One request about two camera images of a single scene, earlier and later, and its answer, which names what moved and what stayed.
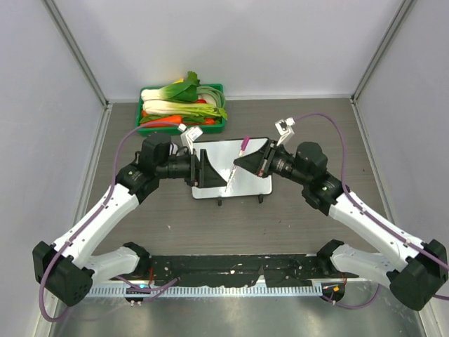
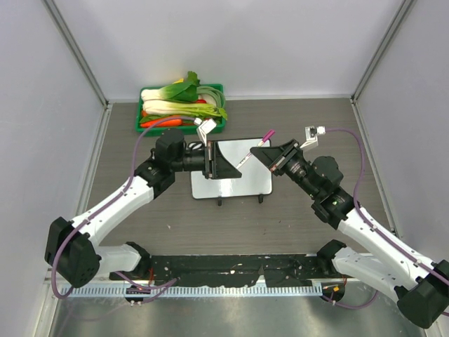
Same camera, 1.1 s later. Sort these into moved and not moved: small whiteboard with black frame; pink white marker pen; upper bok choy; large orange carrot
Moved: pink white marker pen
Not moved: upper bok choy; large orange carrot; small whiteboard with black frame
